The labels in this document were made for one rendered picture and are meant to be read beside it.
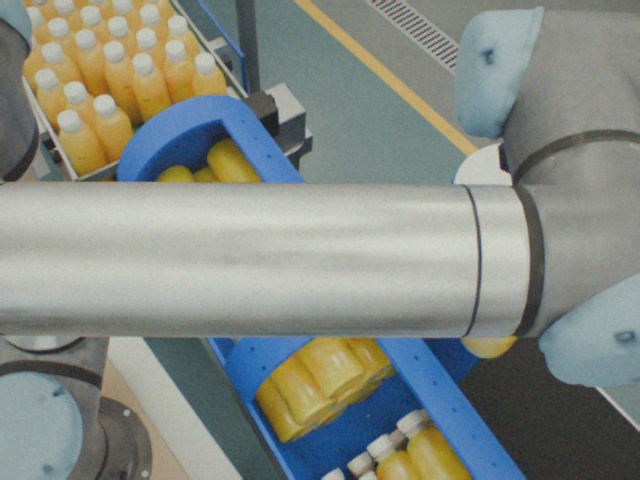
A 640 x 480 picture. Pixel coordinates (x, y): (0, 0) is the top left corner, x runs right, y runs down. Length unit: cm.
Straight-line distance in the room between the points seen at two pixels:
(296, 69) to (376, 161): 60
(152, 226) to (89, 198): 3
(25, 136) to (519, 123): 32
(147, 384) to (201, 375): 120
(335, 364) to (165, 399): 25
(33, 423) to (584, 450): 170
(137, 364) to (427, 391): 42
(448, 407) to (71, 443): 47
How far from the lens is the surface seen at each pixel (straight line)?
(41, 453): 69
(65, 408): 68
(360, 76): 280
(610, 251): 29
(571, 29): 37
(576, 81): 35
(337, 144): 254
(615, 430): 214
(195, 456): 89
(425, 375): 86
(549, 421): 206
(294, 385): 91
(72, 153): 129
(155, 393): 91
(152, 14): 141
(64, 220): 28
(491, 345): 78
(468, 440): 84
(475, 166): 126
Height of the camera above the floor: 201
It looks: 61 degrees down
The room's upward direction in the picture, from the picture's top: 5 degrees clockwise
